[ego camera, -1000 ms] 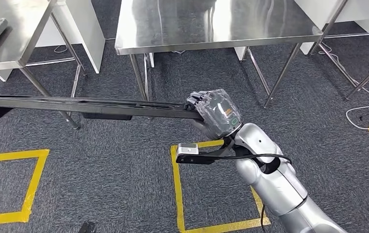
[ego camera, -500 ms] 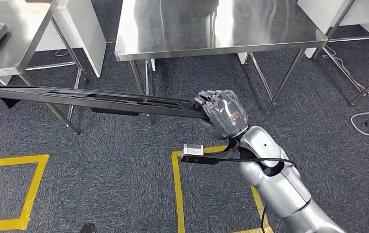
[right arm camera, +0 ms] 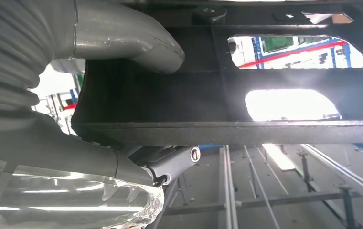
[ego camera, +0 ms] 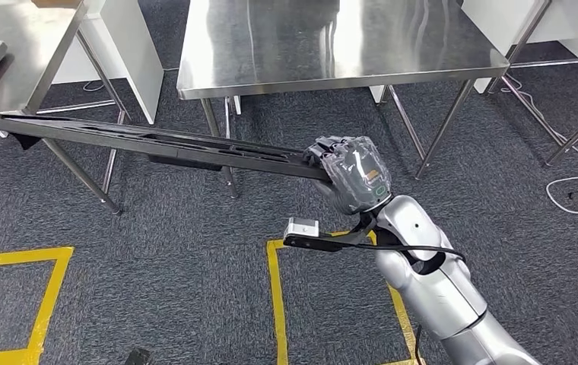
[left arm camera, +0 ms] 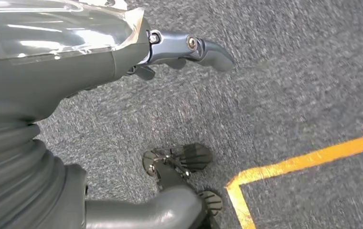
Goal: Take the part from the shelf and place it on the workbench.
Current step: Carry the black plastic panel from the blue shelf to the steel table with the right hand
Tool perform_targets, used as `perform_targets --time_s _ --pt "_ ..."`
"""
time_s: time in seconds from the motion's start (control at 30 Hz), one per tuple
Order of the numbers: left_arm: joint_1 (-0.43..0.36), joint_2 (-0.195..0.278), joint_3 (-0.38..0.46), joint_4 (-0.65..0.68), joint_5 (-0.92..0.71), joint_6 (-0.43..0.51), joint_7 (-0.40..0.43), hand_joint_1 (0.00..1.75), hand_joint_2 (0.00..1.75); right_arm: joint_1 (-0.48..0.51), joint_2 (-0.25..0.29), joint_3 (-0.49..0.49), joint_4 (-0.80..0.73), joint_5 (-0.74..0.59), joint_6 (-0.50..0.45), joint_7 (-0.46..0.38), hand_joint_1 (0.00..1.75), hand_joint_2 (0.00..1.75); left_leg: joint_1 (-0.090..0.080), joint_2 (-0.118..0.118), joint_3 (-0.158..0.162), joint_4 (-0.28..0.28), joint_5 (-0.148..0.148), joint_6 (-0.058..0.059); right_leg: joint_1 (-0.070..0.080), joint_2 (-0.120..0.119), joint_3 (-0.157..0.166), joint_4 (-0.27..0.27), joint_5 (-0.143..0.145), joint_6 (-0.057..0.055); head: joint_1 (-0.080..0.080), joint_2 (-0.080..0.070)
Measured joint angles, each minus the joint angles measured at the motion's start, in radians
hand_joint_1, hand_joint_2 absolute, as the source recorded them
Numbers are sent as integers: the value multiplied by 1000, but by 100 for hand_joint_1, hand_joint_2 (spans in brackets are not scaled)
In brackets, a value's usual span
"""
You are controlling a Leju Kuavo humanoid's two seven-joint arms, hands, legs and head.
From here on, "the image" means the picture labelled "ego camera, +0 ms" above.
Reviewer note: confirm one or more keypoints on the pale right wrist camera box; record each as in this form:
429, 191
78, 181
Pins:
303, 226

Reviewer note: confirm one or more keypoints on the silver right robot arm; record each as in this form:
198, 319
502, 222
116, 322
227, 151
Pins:
435, 297

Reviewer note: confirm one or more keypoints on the long black plastic part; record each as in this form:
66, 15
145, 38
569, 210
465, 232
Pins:
117, 142

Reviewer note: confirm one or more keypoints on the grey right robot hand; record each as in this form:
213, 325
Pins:
359, 176

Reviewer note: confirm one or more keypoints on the stainless steel workbench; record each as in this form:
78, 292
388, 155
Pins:
344, 40

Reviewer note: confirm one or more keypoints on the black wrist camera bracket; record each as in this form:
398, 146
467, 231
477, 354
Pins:
314, 243

